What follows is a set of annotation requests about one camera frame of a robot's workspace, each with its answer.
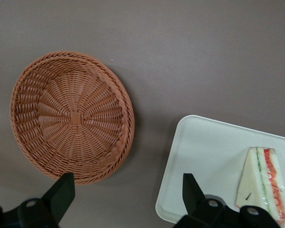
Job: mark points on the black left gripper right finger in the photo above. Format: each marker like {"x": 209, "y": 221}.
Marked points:
{"x": 194, "y": 197}

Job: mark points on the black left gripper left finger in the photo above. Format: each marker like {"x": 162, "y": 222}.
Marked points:
{"x": 59, "y": 197}

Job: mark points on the plastic-wrapped triangle sandwich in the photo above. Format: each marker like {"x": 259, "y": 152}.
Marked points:
{"x": 249, "y": 175}

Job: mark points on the white rectangular plastic tray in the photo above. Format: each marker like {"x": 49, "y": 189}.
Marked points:
{"x": 204, "y": 147}

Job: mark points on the round brown wicker basket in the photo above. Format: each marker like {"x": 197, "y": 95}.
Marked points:
{"x": 71, "y": 118}

